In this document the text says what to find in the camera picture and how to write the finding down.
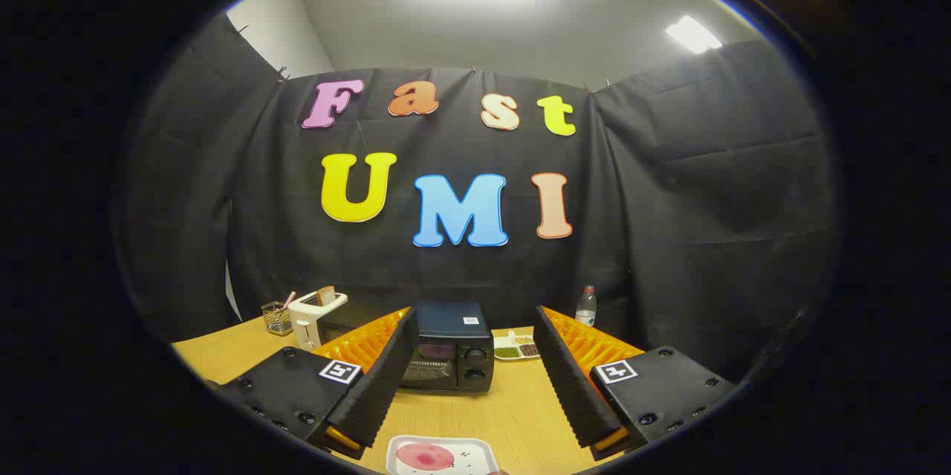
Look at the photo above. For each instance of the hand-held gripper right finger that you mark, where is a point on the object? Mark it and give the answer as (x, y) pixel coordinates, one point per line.
(572, 393)

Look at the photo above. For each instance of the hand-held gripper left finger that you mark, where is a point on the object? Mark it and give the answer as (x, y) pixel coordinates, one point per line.
(379, 393)

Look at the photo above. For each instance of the pink ham slice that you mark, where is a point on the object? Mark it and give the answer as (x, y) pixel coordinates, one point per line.
(425, 456)

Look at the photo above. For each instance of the black toaster oven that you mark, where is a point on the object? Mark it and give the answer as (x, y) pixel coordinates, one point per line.
(453, 326)

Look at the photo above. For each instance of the white square plate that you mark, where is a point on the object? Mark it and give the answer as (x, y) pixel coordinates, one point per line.
(475, 453)

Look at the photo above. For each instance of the white pop-up toaster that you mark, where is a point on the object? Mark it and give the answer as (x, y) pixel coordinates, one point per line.
(304, 319)

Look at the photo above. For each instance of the white divided bean dish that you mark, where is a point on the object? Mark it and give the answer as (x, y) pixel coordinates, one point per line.
(513, 350)

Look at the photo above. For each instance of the clear plastic water bottle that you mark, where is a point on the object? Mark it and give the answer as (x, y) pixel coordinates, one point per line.
(586, 309)

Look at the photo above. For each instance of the brown bread slice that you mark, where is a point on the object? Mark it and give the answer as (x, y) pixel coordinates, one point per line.
(325, 296)

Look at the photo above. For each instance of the clear glass cup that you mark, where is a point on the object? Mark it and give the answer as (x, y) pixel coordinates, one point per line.
(276, 319)

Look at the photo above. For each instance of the pink straw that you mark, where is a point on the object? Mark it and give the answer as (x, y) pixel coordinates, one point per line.
(288, 299)

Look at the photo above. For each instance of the black backdrop cloth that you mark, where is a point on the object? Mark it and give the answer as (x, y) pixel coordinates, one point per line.
(669, 200)

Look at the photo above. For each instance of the small ceiling light panel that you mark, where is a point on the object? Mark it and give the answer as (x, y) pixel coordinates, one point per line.
(692, 34)

